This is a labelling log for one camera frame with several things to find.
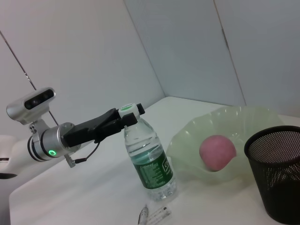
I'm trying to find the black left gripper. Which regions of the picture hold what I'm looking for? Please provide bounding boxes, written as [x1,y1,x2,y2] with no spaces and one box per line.
[64,103,145,148]

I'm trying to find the clear water bottle green label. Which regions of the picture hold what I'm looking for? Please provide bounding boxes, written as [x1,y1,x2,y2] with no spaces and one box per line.
[118,103,178,203]

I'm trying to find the pink peach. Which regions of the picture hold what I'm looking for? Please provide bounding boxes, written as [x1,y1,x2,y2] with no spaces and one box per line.
[199,135,237,173]

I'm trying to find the clear plastic ruler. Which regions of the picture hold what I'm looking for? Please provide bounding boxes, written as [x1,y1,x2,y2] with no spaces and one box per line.
[146,205,173,225]

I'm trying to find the pale green glass fruit plate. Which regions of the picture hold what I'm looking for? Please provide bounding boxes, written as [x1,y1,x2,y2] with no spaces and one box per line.
[165,105,285,185]

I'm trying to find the black mesh pen cup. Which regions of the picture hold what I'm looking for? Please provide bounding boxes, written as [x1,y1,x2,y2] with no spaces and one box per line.
[243,126,300,225]

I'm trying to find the left gripper cable with plug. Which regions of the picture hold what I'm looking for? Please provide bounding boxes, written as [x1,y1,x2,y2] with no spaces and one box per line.
[65,140,101,168]

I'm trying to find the silver black wrist camera box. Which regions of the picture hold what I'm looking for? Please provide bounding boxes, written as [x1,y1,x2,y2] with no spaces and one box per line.
[6,87,57,125]

